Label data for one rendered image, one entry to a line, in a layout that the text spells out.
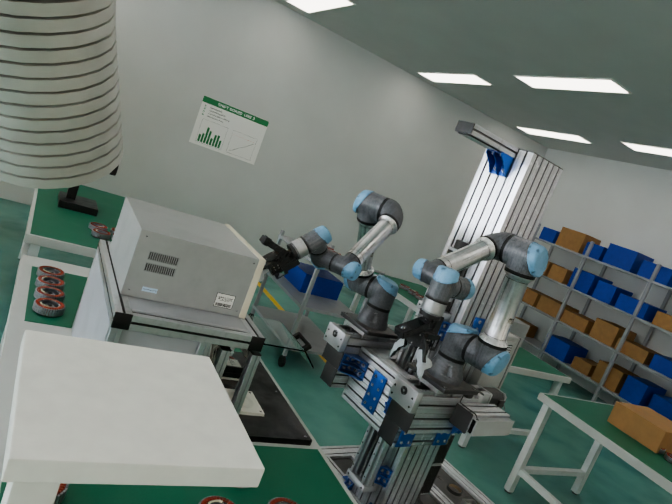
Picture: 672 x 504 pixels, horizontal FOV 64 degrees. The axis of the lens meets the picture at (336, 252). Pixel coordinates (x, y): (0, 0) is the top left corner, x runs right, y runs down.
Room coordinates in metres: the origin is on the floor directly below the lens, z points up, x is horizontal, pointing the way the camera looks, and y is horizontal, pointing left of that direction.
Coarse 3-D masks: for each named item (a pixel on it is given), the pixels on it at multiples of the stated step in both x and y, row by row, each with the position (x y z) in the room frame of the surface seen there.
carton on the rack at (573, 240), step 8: (560, 232) 8.29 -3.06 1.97; (568, 232) 8.18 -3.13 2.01; (576, 232) 8.07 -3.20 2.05; (560, 240) 8.24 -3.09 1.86; (568, 240) 8.13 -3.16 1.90; (576, 240) 8.03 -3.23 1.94; (584, 240) 7.95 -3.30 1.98; (592, 240) 8.04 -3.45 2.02; (568, 248) 8.08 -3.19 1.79; (576, 248) 7.98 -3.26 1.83
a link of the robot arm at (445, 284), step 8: (440, 272) 1.67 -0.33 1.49; (448, 272) 1.66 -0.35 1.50; (456, 272) 1.67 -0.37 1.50; (432, 280) 1.68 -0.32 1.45; (440, 280) 1.66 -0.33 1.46; (448, 280) 1.66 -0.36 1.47; (456, 280) 1.67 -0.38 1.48; (432, 288) 1.67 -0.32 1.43; (440, 288) 1.66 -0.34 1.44; (448, 288) 1.66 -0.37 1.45; (456, 288) 1.68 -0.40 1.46; (432, 296) 1.66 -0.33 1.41; (440, 296) 1.65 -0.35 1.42; (448, 296) 1.66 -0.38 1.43
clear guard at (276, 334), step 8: (256, 320) 1.85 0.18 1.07; (264, 320) 1.89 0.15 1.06; (272, 320) 1.92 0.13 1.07; (264, 328) 1.80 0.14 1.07; (272, 328) 1.84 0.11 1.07; (280, 328) 1.87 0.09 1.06; (264, 336) 1.73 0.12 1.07; (272, 336) 1.76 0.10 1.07; (280, 336) 1.79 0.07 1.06; (288, 336) 1.82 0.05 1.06; (264, 344) 1.67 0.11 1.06; (272, 344) 1.68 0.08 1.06; (280, 344) 1.71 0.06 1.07; (288, 344) 1.74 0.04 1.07; (296, 344) 1.77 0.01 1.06; (304, 352) 1.76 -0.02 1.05
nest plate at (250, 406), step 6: (228, 390) 1.85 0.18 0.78; (234, 390) 1.87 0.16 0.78; (246, 396) 1.86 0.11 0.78; (252, 396) 1.87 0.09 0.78; (246, 402) 1.81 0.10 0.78; (252, 402) 1.83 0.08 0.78; (246, 408) 1.77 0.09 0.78; (252, 408) 1.79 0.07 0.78; (258, 408) 1.80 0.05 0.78; (246, 414) 1.75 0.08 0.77; (252, 414) 1.76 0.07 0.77; (258, 414) 1.77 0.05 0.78
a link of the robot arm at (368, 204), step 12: (372, 192) 2.40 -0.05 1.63; (360, 204) 2.37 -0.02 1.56; (372, 204) 2.35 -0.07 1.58; (360, 216) 2.39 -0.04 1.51; (372, 216) 2.36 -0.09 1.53; (360, 228) 2.44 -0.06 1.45; (360, 276) 2.51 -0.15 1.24; (372, 276) 2.54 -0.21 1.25; (348, 288) 2.59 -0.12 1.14; (360, 288) 2.53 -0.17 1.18
